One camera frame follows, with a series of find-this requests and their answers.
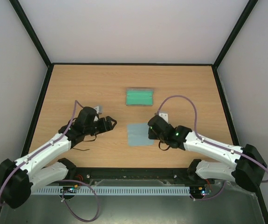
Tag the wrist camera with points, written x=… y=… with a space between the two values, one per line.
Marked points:
x=99 y=109
x=164 y=116

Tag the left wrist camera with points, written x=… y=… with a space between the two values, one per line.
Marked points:
x=99 y=109

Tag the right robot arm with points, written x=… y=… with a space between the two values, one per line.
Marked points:
x=241 y=165

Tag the metal front tray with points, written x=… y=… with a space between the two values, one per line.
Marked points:
x=226 y=205

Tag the blue cleaning cloth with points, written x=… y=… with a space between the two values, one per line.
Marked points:
x=138 y=135

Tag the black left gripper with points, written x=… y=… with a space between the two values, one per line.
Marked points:
x=107 y=126

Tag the light blue slotted cable duct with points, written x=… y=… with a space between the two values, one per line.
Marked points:
x=115 y=191

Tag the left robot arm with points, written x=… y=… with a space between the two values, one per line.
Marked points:
x=22 y=177

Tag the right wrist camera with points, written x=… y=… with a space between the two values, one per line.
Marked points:
x=164 y=116

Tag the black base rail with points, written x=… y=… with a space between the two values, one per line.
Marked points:
x=174 y=175

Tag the black enclosure frame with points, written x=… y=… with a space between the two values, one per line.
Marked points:
x=28 y=27

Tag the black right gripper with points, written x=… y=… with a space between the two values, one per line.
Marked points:
x=153 y=130

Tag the grey leather glasses case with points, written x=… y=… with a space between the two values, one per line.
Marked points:
x=139 y=97

